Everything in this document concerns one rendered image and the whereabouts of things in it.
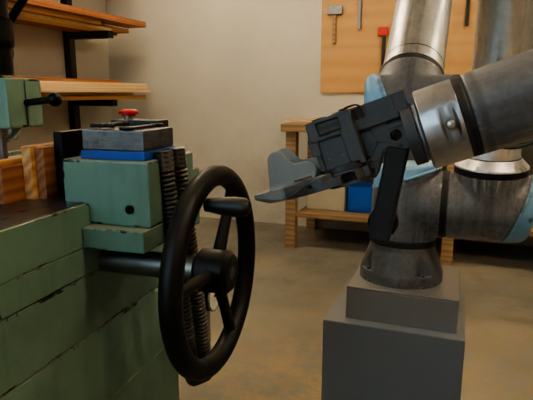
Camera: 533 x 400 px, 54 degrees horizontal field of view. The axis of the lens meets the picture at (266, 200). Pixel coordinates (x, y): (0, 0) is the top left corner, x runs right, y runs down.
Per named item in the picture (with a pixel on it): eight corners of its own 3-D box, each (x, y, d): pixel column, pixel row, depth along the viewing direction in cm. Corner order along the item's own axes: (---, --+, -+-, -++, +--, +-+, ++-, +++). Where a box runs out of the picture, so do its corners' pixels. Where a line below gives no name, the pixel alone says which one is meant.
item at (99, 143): (144, 161, 69) (143, 119, 68) (74, 158, 73) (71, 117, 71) (187, 151, 82) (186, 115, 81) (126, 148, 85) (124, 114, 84)
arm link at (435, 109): (470, 151, 62) (477, 162, 53) (429, 164, 63) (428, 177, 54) (447, 79, 61) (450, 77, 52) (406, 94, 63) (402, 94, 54)
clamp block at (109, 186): (149, 229, 70) (146, 163, 68) (63, 222, 74) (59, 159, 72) (196, 206, 84) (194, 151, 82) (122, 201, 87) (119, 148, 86)
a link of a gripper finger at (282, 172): (243, 162, 66) (311, 138, 63) (258, 206, 66) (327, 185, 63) (234, 165, 63) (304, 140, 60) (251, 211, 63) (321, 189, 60)
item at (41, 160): (47, 199, 74) (43, 148, 73) (38, 198, 75) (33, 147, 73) (110, 182, 89) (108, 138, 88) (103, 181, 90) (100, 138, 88)
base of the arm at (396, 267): (373, 259, 137) (374, 221, 135) (448, 270, 128) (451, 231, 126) (349, 280, 120) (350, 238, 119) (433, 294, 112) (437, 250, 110)
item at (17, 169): (5, 204, 71) (1, 167, 70) (-6, 203, 72) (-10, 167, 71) (109, 177, 94) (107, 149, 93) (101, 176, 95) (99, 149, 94)
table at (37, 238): (27, 321, 49) (21, 259, 48) (-201, 286, 58) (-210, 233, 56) (243, 198, 106) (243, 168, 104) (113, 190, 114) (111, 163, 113)
